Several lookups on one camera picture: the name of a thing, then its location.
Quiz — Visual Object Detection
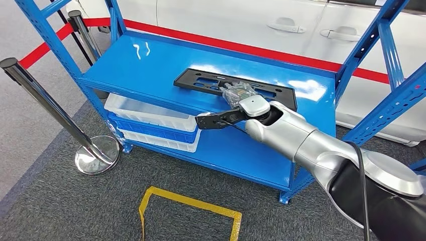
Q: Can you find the black plastic plate holder part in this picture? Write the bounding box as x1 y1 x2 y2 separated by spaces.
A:
173 68 298 112

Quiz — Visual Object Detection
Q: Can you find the blue metal shelf rack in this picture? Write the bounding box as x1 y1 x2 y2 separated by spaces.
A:
408 158 426 177
14 0 426 204

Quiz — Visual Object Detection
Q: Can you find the red barrier belt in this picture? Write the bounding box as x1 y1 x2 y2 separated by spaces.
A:
82 17 390 85
19 22 74 70

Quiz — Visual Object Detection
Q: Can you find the yellow floor tape square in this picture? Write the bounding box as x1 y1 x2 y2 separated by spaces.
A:
139 186 243 241

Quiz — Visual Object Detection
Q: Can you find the white car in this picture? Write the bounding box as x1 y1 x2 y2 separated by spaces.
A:
66 0 426 147

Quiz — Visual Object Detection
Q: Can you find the thin black rod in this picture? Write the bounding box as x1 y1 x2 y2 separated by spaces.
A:
50 0 94 66

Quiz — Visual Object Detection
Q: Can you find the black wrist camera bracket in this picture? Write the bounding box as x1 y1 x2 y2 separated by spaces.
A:
194 107 249 131

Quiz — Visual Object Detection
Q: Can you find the white car door handle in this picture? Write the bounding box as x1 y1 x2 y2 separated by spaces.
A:
320 26 362 42
267 17 307 34

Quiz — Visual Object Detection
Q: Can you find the chrome stanchion post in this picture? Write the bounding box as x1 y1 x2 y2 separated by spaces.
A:
0 57 121 176
67 10 102 62

